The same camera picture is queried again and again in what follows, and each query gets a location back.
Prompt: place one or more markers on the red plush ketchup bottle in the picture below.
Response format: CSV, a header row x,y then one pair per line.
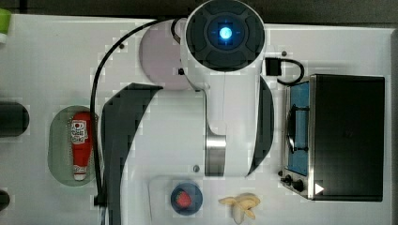
x,y
81,144

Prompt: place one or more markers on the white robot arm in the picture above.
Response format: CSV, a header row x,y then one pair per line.
x,y
158,144

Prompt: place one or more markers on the large grey round plate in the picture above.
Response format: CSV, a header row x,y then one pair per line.
x,y
159,55

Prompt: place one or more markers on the small blue plate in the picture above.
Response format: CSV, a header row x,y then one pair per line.
x,y
196,198

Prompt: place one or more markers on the strawberry on blue plate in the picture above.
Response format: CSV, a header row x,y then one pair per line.
x,y
183,199

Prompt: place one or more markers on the peeled toy banana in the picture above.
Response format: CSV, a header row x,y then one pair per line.
x,y
242,206

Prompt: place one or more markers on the black toaster oven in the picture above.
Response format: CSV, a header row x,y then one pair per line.
x,y
334,138

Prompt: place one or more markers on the black round pan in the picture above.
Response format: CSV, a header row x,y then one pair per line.
x,y
14,119

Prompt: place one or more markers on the dark object at edge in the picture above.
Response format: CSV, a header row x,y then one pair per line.
x,y
4,200

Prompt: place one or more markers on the green cylinder at corner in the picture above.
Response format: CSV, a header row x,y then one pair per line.
x,y
5,17

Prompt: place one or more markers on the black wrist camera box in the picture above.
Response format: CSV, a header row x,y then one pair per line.
x,y
273,66

